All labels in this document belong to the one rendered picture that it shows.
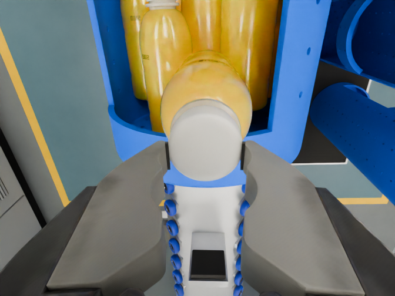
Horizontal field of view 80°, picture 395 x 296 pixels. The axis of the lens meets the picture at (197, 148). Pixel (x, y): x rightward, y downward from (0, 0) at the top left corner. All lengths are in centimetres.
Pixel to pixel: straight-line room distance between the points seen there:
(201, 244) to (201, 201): 13
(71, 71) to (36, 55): 21
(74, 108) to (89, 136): 21
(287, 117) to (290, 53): 7
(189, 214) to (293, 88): 54
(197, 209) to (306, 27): 56
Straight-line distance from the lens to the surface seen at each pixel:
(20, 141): 209
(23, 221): 225
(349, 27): 93
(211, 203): 69
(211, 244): 75
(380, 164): 99
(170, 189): 60
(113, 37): 40
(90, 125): 175
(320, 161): 168
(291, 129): 29
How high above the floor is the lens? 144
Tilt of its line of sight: 61 degrees down
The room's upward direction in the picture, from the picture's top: 175 degrees counter-clockwise
